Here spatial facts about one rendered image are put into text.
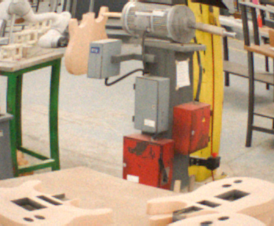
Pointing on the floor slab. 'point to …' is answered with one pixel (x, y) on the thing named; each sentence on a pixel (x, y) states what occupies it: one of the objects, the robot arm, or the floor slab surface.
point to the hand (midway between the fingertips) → (83, 43)
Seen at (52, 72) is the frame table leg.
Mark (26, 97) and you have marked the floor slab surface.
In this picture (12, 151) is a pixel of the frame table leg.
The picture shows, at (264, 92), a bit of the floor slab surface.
